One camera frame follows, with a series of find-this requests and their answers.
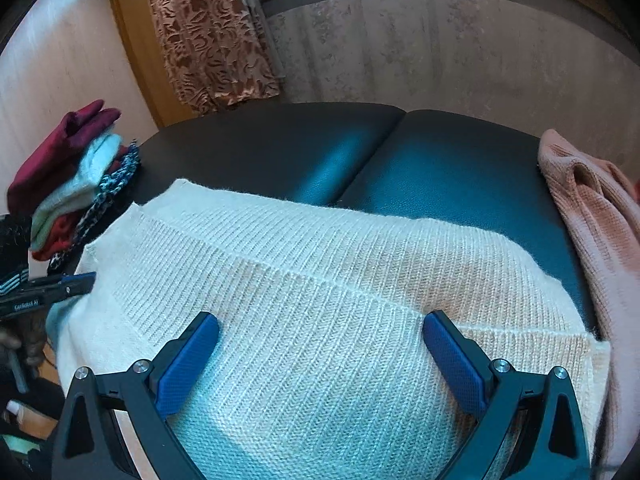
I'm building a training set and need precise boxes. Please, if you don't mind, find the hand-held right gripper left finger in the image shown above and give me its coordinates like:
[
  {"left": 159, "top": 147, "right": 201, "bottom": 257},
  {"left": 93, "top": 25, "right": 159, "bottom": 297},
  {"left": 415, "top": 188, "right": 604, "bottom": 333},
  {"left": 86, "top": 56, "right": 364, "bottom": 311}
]
[{"left": 51, "top": 311, "right": 221, "bottom": 480}]

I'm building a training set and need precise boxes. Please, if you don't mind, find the black white patterned garment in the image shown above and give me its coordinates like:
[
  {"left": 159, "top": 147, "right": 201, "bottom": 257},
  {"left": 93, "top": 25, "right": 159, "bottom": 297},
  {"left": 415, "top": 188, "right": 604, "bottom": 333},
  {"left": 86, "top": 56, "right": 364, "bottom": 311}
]
[{"left": 47, "top": 140, "right": 143, "bottom": 276}]

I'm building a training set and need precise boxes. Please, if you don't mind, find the person's left hand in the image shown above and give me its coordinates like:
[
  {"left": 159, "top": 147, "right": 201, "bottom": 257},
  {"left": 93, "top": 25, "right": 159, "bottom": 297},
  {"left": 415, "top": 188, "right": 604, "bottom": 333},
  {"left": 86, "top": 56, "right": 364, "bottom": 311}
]
[{"left": 0, "top": 319, "right": 49, "bottom": 367}]

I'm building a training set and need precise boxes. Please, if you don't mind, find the black leather bench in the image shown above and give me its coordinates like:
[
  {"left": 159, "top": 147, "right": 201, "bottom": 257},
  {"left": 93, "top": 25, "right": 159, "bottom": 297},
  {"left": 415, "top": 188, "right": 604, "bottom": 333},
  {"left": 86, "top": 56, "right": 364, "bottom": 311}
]
[{"left": 80, "top": 101, "right": 598, "bottom": 331}]

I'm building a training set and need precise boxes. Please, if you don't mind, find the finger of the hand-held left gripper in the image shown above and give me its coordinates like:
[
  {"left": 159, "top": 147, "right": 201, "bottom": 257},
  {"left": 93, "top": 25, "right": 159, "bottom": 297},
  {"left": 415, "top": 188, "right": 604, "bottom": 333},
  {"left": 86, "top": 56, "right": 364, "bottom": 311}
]
[{"left": 49, "top": 271, "right": 97, "bottom": 301}]

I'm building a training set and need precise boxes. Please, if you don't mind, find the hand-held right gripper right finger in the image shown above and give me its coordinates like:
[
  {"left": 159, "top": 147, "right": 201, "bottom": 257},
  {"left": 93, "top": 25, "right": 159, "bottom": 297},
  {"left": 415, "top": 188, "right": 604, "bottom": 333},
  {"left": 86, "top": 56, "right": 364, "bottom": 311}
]
[{"left": 421, "top": 310, "right": 591, "bottom": 480}]

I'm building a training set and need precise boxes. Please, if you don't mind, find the red folded garment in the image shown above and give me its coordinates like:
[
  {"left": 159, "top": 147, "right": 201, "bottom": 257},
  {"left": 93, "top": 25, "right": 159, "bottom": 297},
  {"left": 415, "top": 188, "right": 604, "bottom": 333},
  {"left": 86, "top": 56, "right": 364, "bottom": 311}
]
[{"left": 32, "top": 152, "right": 133, "bottom": 261}]

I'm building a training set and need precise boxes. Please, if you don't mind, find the brown floral curtain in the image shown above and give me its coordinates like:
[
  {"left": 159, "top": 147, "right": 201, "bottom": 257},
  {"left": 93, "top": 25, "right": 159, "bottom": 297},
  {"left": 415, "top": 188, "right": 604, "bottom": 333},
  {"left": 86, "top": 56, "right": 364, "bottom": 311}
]
[{"left": 137, "top": 0, "right": 283, "bottom": 113}]

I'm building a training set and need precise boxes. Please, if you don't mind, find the maroon folded garment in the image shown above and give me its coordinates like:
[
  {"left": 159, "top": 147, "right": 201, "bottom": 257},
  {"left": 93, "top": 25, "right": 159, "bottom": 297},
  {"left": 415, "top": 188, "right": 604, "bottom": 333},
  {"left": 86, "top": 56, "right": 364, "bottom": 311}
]
[{"left": 7, "top": 99, "right": 123, "bottom": 213}]

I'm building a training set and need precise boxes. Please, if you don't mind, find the pink knit sweater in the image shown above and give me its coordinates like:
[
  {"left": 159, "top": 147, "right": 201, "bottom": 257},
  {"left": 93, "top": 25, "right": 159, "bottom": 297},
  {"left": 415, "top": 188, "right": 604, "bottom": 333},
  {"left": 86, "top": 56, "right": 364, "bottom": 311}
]
[{"left": 537, "top": 129, "right": 640, "bottom": 471}]

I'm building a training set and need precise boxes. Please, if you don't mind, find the white ribbed knit sweater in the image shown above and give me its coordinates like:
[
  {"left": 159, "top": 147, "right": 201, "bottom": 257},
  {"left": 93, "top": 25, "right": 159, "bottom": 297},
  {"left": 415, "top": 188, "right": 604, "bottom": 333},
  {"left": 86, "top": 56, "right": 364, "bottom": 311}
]
[{"left": 47, "top": 177, "right": 601, "bottom": 480}]

